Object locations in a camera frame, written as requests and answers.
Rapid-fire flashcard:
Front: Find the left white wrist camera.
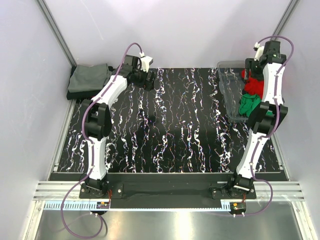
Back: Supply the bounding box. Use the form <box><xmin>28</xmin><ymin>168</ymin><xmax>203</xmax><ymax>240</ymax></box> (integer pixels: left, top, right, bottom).
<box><xmin>139</xmin><ymin>52</ymin><xmax>153</xmax><ymax>73</ymax></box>

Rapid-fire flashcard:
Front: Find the aluminium corner post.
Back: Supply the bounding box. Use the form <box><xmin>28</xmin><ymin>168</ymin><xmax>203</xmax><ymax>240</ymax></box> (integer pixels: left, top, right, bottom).
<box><xmin>272</xmin><ymin>0</ymin><xmax>300</xmax><ymax>36</ymax></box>
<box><xmin>35</xmin><ymin>0</ymin><xmax>77</xmax><ymax>67</ymax></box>

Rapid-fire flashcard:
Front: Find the white slotted cable duct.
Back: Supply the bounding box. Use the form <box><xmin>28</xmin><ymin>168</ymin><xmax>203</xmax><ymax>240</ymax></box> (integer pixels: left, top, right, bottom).
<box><xmin>44</xmin><ymin>200</ymin><xmax>231</xmax><ymax>212</ymax></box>

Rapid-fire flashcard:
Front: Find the green t shirt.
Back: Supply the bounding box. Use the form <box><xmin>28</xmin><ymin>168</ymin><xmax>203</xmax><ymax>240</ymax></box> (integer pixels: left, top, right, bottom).
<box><xmin>238</xmin><ymin>93</ymin><xmax>263</xmax><ymax>118</ymax></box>

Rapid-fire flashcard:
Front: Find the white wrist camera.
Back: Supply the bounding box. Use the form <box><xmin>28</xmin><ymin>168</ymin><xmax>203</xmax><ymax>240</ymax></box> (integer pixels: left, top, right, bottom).
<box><xmin>253</xmin><ymin>42</ymin><xmax>265</xmax><ymax>61</ymax></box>
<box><xmin>139</xmin><ymin>52</ymin><xmax>153</xmax><ymax>73</ymax></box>

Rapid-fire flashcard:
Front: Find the folded grey t shirt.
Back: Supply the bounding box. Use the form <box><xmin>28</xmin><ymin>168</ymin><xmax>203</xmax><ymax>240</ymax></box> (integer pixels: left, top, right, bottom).
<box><xmin>68</xmin><ymin>64</ymin><xmax>112</xmax><ymax>93</ymax></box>

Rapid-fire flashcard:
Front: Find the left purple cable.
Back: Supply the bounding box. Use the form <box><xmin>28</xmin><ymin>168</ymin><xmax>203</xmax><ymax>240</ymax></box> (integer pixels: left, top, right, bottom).
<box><xmin>60</xmin><ymin>42</ymin><xmax>145</xmax><ymax>238</ymax></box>

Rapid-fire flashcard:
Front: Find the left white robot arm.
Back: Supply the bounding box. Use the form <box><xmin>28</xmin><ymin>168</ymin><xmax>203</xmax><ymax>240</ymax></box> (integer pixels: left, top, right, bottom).
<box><xmin>80</xmin><ymin>53</ymin><xmax>155</xmax><ymax>198</ymax></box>

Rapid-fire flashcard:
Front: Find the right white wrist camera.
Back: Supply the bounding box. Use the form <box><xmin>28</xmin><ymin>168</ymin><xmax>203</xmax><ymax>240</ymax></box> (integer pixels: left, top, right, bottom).
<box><xmin>253</xmin><ymin>42</ymin><xmax>265</xmax><ymax>61</ymax></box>

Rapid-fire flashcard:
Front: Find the clear plastic bin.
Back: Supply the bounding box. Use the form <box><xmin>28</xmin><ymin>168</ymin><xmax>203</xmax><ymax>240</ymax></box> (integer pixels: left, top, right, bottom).
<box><xmin>216</xmin><ymin>60</ymin><xmax>248</xmax><ymax>123</ymax></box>

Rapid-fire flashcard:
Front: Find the aluminium frame rail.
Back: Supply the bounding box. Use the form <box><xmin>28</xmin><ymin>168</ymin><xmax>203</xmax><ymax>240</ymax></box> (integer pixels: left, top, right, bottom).
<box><xmin>34</xmin><ymin>181</ymin><xmax>304</xmax><ymax>202</ymax></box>

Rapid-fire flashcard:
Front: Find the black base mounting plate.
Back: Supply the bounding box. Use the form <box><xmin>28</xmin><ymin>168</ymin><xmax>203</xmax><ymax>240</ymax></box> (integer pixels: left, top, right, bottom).
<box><xmin>79</xmin><ymin>173</ymin><xmax>256</xmax><ymax>210</ymax></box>

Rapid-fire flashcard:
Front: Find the red t shirt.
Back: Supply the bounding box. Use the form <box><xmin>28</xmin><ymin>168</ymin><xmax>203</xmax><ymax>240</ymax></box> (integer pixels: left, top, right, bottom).
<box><xmin>242</xmin><ymin>73</ymin><xmax>264</xmax><ymax>99</ymax></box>

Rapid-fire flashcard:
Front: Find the left aluminium corner post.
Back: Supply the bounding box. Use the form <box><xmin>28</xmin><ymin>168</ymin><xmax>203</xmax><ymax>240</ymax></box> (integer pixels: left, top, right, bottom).
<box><xmin>35</xmin><ymin>0</ymin><xmax>77</xmax><ymax>67</ymax></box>

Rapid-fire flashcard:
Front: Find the right aluminium corner post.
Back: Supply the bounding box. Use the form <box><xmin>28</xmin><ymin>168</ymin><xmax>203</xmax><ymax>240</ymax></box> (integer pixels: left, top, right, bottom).
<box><xmin>272</xmin><ymin>0</ymin><xmax>300</xmax><ymax>36</ymax></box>

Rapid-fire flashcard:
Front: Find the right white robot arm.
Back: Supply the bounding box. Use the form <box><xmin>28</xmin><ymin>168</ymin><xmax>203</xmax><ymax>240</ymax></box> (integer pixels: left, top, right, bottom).
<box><xmin>225</xmin><ymin>36</ymin><xmax>290</xmax><ymax>199</ymax></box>

